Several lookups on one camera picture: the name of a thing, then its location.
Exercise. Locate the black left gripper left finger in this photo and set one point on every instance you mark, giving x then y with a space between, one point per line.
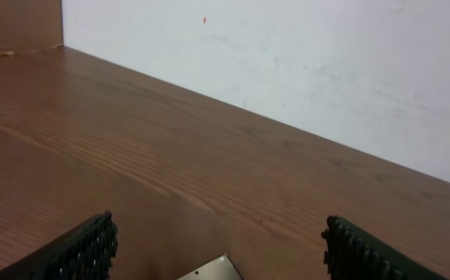
84 252

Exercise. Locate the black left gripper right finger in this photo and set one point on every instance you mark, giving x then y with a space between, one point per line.
354 254

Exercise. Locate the brown cardboard sheet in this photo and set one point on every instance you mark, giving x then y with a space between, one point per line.
30 25

